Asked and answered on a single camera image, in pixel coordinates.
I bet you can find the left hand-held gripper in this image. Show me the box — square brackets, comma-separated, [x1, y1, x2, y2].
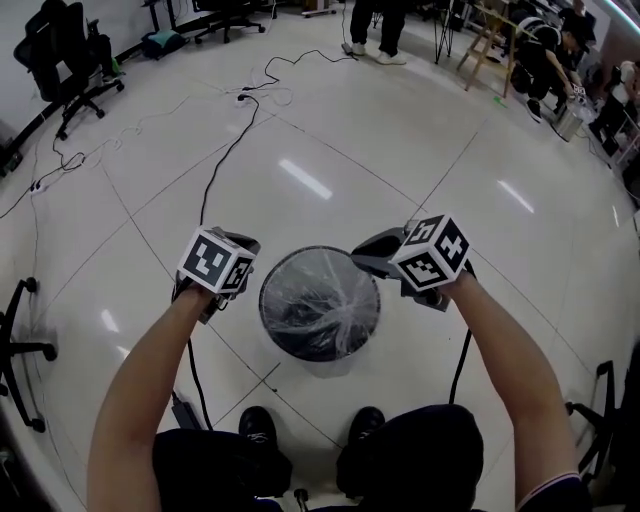
[172, 225, 263, 327]

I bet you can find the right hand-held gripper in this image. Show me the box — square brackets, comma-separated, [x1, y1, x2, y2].
[349, 213, 476, 314]

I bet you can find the black mesh waste bin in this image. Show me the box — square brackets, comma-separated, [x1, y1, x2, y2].
[258, 244, 383, 362]

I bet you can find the clear plastic bin bag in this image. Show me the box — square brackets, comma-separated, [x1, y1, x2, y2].
[259, 245, 384, 380]

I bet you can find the person's right forearm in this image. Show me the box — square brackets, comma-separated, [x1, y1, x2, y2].
[446, 272, 582, 507]

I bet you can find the person's left forearm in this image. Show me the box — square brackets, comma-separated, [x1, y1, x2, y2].
[87, 287, 217, 512]

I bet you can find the dark navy and teal backpack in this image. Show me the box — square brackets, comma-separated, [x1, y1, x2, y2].
[140, 29, 190, 60]

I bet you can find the person's right black shoe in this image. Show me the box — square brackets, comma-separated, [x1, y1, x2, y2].
[347, 405, 387, 442]

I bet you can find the person's black shoe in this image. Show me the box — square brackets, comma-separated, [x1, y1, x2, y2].
[238, 405, 279, 445]
[347, 405, 387, 442]

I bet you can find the black power adapter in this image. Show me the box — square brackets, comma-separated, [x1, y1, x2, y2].
[170, 389, 202, 431]

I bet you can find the person's left black shoe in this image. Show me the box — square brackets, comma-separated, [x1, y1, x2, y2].
[238, 405, 279, 445]

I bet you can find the person's right leg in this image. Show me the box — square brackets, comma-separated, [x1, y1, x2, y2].
[334, 403, 486, 512]

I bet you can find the person's leg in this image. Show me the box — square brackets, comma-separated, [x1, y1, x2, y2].
[151, 427, 294, 512]
[334, 403, 486, 512]

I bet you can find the black mesh office chair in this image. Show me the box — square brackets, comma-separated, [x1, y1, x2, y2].
[13, 0, 126, 142]
[191, 0, 267, 45]

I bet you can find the silver pedal bin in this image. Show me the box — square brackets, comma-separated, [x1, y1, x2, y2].
[551, 102, 587, 144]

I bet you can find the wooden stool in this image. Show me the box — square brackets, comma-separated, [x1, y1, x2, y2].
[455, 0, 525, 99]

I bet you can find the person's left leg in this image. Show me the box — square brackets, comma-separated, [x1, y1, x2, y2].
[151, 427, 294, 512]

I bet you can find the table with hairpin legs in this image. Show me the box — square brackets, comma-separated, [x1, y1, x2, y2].
[431, 0, 470, 66]

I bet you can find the black television stand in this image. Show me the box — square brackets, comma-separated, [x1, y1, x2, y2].
[141, 0, 180, 32]

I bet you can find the black high-back office chair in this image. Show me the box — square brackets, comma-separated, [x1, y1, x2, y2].
[0, 276, 60, 435]

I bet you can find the white desk cabinet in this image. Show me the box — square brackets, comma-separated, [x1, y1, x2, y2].
[298, 0, 340, 20]

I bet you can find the person's dark shirt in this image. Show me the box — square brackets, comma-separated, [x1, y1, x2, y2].
[513, 469, 595, 512]

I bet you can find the long black floor cable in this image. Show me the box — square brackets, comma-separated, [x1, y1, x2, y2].
[198, 42, 360, 227]

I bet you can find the thin black floor cable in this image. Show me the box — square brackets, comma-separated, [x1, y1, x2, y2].
[0, 149, 87, 221]

